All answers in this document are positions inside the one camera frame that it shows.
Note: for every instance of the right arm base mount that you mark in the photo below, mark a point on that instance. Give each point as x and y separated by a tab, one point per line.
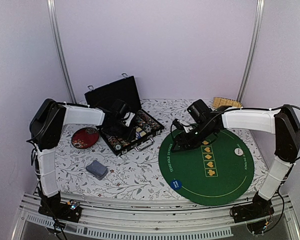
258	208

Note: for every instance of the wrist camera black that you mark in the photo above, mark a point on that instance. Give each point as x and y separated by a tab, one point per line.
120	108
199	111

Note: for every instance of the bamboo mat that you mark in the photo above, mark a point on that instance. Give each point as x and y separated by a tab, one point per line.
220	101

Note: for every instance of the black poker chip case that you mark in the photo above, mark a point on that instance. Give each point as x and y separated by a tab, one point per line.
126	90

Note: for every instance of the aluminium front rail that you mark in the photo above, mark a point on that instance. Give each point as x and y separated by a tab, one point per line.
172	219

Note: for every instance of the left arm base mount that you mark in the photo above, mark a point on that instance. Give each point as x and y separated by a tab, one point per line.
53	207

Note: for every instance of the left aluminium frame post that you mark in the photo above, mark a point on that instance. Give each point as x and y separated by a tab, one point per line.
59	49

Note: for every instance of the Texas Hold'em card box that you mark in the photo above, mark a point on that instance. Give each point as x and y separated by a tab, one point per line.
139	133

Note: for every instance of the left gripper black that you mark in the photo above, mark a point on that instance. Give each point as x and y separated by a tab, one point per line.
129	134

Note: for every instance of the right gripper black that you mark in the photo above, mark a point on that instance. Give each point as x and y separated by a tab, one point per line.
188	144

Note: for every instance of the round green poker mat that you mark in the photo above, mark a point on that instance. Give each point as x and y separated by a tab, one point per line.
211	174

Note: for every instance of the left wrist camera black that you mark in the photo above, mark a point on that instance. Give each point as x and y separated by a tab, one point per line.
120	108

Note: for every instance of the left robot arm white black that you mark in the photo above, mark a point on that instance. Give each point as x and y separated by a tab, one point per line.
52	117

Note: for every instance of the blue playing card deck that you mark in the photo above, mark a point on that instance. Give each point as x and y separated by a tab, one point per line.
97	169

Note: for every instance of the white dealer button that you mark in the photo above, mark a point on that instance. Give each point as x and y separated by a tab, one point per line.
238	151

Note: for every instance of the round red floral coaster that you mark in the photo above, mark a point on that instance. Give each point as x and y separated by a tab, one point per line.
85	138

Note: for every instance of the aluminium frame post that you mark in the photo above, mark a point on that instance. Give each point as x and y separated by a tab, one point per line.
252	49
59	49

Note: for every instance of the blue small blind button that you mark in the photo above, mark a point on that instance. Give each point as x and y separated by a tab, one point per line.
175	184

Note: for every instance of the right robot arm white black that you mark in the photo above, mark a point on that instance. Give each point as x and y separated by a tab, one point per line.
280	121

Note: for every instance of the right outer chip row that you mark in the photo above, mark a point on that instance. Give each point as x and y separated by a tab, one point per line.
152	123

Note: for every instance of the floral white table cloth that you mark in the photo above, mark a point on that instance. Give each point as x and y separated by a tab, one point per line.
132	176

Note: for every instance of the right aluminium frame post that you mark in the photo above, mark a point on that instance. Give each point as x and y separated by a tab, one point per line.
252	49

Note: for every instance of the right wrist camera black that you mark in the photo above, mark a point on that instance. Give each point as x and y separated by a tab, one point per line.
199	111

